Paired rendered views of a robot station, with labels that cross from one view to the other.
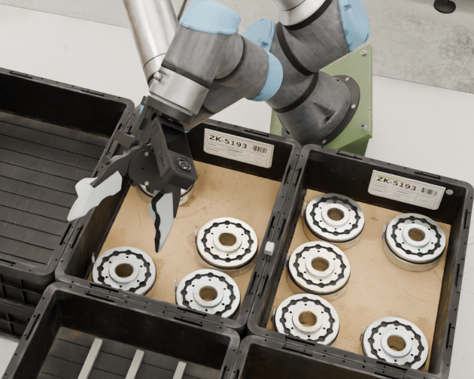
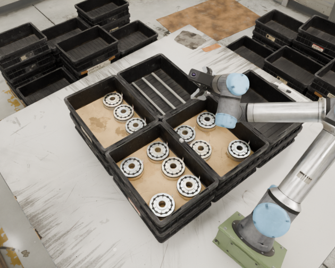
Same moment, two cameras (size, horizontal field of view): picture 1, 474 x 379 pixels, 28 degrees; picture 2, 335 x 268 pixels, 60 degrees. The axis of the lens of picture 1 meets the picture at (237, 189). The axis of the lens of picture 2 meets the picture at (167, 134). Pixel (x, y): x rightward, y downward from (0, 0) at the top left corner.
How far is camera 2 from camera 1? 1.50 m
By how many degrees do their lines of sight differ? 70
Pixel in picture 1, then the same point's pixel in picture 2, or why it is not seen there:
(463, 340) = (129, 224)
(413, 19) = not seen: outside the picture
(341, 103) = (245, 233)
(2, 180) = not seen: hidden behind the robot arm
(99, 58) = not seen: outside the picture
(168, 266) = (204, 135)
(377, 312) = (148, 177)
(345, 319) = (152, 167)
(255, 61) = (221, 104)
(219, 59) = (221, 84)
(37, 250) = not seen: hidden behind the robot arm
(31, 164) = (268, 124)
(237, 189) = (224, 171)
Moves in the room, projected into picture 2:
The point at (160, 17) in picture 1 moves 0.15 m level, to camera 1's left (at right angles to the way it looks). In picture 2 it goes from (270, 106) to (290, 85)
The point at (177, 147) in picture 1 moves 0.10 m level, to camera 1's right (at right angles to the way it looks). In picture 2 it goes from (201, 77) to (185, 90)
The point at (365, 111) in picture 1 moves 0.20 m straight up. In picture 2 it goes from (233, 236) to (245, 215)
